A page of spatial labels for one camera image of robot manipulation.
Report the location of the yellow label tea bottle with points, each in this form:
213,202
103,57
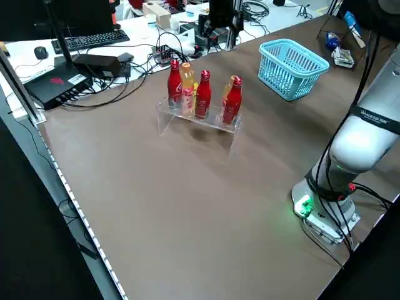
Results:
196,87

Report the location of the black monitor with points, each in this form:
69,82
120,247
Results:
62,15

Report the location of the usb hub with red lights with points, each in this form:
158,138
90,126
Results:
162,55

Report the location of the red cola bottle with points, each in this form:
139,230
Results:
203,97
175,84
232,103

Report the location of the beige cracker pack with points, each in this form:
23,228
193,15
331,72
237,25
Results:
360,40

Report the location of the blue puffed snack bag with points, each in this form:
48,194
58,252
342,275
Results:
332,39

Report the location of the black computer mouse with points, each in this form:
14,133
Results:
40,52

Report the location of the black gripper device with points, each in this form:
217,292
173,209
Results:
206,31

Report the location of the white desk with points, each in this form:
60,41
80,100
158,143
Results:
137,31

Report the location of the blue cookie pack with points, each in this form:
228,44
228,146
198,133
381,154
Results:
352,22

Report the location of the orange tea bottle pink label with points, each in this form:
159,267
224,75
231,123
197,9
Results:
227,87
188,78

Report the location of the black flat box red logo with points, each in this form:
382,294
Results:
56,84

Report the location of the clear acrylic bottle tray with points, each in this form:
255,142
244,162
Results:
165,120

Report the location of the white yellow snack pack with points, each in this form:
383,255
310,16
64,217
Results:
342,56

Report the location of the black stand pole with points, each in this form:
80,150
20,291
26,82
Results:
59,37

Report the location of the black power adapter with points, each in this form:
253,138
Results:
97,64

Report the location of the blue plastic basket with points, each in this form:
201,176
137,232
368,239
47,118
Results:
281,72

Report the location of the cardboard box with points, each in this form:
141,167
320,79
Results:
156,14

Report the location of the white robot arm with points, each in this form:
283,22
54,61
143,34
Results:
359,147

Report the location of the black keyboard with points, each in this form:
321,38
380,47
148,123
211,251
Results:
93,39

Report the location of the aluminium frame post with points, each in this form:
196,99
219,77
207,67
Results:
18,87
235,31

